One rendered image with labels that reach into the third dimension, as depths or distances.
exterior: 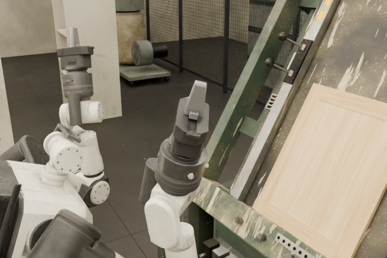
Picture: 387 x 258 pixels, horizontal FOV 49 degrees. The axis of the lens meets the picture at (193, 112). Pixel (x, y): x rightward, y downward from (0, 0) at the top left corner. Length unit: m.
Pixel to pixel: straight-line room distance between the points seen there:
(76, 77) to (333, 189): 0.95
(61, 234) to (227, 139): 1.24
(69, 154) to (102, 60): 4.15
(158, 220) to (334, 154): 0.95
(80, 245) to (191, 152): 0.28
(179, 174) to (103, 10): 4.36
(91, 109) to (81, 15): 3.71
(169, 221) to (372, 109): 1.01
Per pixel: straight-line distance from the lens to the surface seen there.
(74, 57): 1.31
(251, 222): 1.72
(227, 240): 1.82
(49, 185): 1.04
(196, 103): 0.71
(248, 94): 1.97
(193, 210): 2.03
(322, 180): 1.63
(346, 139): 1.62
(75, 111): 1.28
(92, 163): 1.39
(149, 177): 0.82
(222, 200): 1.84
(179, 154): 0.73
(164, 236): 0.83
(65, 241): 0.85
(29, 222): 0.95
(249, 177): 1.79
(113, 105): 5.29
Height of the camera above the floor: 1.84
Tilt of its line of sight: 20 degrees down
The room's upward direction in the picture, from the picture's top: straight up
